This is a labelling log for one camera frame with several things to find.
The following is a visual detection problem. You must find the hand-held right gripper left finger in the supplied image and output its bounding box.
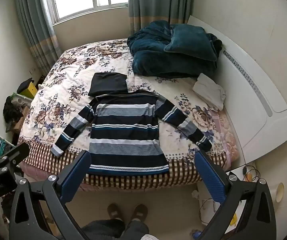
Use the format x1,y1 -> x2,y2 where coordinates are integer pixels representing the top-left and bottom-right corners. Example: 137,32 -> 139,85
8,150 -> 92,240

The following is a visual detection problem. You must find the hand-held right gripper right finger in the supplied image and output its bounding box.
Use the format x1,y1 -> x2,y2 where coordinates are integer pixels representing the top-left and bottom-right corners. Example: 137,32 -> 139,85
194,150 -> 277,240

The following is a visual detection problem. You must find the striped knit sweater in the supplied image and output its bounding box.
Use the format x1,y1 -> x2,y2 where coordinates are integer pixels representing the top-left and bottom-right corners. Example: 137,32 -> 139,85
50,89 -> 213,176

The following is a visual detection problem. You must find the black cloth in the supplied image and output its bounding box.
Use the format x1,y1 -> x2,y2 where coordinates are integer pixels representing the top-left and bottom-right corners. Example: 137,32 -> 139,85
88,72 -> 128,97

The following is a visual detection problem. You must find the white nightstand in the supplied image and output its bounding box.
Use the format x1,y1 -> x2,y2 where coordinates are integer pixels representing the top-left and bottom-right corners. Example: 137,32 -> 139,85
196,164 -> 259,240

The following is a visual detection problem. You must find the cardboard box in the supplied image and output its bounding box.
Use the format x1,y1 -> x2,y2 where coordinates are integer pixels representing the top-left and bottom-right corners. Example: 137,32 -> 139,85
10,106 -> 30,135

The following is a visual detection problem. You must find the black bag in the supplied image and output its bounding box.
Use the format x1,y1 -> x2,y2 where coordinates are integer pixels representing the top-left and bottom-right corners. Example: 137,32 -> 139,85
3,95 -> 25,133

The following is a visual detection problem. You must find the brown slipper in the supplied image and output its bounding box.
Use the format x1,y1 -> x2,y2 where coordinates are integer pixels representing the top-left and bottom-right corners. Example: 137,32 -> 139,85
108,203 -> 121,220
131,204 -> 148,222

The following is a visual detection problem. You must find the white plastic container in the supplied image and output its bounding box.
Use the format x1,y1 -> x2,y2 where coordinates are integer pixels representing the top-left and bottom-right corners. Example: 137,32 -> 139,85
13,94 -> 33,106

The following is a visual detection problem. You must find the person's left leg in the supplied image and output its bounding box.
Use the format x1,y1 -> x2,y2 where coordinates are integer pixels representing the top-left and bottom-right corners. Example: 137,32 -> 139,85
81,219 -> 125,240

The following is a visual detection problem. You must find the person's leg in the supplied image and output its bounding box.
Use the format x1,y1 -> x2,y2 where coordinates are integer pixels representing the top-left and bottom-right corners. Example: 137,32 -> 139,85
122,220 -> 150,240
81,219 -> 125,240

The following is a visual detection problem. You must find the yellow box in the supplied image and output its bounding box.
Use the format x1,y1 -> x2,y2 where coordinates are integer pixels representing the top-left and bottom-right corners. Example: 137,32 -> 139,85
21,82 -> 38,98

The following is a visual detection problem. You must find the white headboard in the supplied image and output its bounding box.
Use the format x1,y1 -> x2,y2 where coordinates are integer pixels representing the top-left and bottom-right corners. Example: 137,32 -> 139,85
187,15 -> 287,164

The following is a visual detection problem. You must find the black item on yellow box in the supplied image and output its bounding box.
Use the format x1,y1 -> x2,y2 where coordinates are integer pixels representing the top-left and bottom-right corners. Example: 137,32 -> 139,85
17,78 -> 34,93

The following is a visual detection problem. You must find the paper cup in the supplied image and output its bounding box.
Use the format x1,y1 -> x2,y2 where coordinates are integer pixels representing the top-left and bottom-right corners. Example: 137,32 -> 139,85
275,182 -> 285,203

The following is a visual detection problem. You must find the person's right leg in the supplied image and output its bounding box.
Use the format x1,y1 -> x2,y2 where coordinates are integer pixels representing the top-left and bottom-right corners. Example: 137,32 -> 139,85
122,220 -> 150,240

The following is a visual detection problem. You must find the floral bed blanket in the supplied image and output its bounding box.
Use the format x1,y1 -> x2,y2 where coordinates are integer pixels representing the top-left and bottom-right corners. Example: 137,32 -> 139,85
17,39 -> 239,193

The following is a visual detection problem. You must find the white crumpled cloth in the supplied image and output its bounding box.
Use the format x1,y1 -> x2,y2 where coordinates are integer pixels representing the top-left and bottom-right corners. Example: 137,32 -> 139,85
193,73 -> 226,111

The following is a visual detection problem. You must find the grey-blue curtain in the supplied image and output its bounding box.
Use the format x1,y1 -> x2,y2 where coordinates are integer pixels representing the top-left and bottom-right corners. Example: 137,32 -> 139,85
128,0 -> 196,39
13,0 -> 62,77

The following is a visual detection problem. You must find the teal plush blanket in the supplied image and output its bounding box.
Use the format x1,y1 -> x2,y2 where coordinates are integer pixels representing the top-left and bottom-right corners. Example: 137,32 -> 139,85
127,20 -> 225,78

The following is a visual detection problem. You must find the teal plush pillow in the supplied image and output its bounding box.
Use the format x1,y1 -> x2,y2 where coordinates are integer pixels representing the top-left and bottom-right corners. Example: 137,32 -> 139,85
164,25 -> 220,62

